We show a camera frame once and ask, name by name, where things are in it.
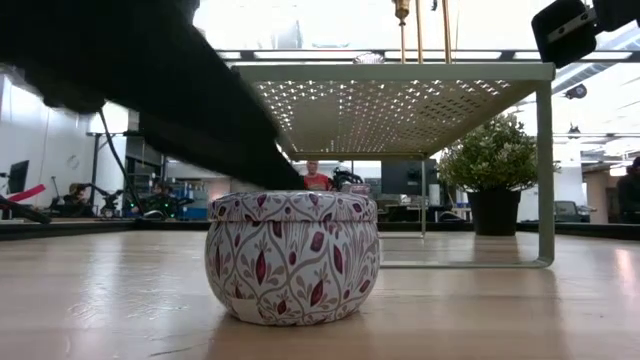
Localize purple patterned candle tin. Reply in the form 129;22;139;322
203;190;381;327

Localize potted green plant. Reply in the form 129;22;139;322
437;113;561;237

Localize short gold candlestick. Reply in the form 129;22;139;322
441;0;453;65

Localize overhead light bar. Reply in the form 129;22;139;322
217;48;634;63

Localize green perforated metal shelf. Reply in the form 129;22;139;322
230;61;557;270

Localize thick black cable sleeve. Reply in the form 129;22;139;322
0;194;52;225

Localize black aluminium table frame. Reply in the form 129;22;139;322
0;218;640;241

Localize medium gold candlestick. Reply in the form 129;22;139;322
415;0;424;65

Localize red padded bar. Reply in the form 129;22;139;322
7;183;47;204

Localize person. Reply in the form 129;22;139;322
144;180;176;216
303;159;332;192
616;156;640;225
59;182;96;217

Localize black computer monitor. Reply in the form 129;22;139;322
8;159;30;195

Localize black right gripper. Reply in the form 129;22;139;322
530;0;640;69

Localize blue storage bins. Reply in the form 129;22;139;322
177;184;210;221

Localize black metal rack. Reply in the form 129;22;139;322
124;144;169;221

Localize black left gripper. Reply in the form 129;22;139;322
0;0;281;149

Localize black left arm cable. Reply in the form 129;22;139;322
97;109;134;211

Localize large black screen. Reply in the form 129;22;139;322
380;158;439;196

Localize grey office chair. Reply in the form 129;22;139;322
552;199;584;224

